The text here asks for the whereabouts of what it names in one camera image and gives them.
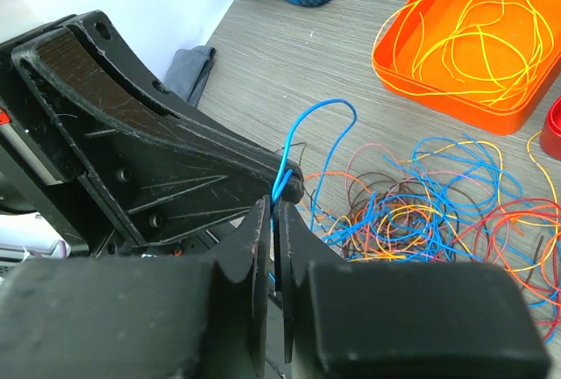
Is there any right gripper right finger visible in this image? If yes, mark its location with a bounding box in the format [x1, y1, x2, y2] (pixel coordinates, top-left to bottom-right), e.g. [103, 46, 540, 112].
[276, 201, 551, 378]

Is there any grey cloth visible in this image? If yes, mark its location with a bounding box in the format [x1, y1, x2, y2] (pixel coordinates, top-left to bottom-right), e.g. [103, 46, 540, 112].
[163, 46, 217, 108]

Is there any tangled wire pile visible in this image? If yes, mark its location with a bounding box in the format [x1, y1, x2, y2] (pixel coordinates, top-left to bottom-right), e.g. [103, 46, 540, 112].
[297, 131, 561, 345]

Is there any yellow wire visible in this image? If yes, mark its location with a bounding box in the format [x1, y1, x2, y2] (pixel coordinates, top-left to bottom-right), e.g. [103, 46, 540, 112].
[374, 0, 554, 106]

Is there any red plastic box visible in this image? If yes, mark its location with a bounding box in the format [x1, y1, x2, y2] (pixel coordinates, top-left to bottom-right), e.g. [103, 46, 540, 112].
[539, 97, 561, 161]

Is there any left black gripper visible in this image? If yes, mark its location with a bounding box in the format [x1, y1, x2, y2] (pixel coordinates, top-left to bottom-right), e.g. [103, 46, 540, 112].
[1, 11, 281, 254]

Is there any orange plastic box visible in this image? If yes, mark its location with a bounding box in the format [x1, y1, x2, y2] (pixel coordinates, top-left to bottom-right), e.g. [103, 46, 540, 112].
[372, 0, 560, 135]

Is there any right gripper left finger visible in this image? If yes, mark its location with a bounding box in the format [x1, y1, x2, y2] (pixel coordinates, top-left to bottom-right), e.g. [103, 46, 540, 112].
[1, 198, 268, 378]

